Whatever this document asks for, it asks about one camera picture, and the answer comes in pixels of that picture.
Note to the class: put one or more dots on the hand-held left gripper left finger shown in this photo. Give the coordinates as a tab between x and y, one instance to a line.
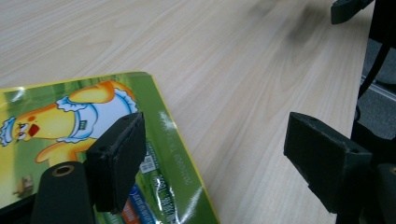
118	161

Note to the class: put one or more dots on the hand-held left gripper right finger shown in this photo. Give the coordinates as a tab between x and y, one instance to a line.
327	161

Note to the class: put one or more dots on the green snack packet with chick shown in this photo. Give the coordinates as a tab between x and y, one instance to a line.
176	158

